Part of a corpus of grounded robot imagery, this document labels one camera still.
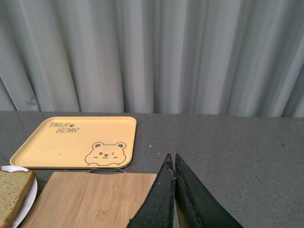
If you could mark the white round plate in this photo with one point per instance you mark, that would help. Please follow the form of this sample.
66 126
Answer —
29 198

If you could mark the bread slice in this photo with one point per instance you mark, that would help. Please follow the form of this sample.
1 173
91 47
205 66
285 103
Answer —
13 188

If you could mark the bamboo cutting board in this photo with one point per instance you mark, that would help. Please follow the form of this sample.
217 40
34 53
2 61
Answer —
88 200

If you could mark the metal cutting board handle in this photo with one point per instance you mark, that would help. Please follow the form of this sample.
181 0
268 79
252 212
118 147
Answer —
95 170

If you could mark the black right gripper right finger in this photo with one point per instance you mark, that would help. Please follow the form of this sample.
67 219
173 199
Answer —
196 207

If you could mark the yellow bear tray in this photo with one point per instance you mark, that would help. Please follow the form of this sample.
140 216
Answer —
78 143

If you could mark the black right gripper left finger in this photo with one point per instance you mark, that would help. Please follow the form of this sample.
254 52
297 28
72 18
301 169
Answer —
157 211

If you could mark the grey curtain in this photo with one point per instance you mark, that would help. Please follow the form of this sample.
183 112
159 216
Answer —
236 57

